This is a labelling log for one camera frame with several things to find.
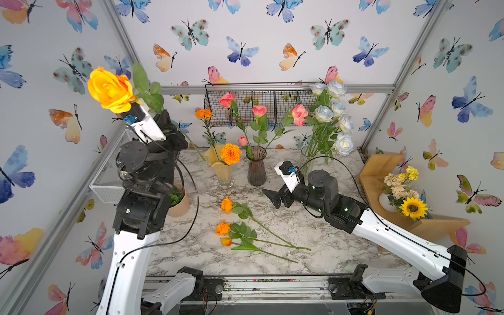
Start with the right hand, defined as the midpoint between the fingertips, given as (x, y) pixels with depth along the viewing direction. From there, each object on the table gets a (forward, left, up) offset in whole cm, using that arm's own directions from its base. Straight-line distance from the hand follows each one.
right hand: (274, 177), depth 66 cm
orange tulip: (-12, +18, -31) cm, 38 cm away
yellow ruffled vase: (+17, +23, -20) cm, 35 cm away
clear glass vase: (+26, -17, -22) cm, 38 cm away
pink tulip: (+21, +13, -4) cm, 25 cm away
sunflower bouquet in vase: (+3, -49, -15) cm, 51 cm away
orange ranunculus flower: (-6, +13, -33) cm, 36 cm away
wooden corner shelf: (-11, -51, -10) cm, 53 cm away
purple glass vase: (+21, +8, -26) cm, 34 cm away
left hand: (+2, +28, +24) cm, 37 cm away
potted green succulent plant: (+1, +40, -22) cm, 46 cm away
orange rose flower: (+3, +13, -31) cm, 34 cm away
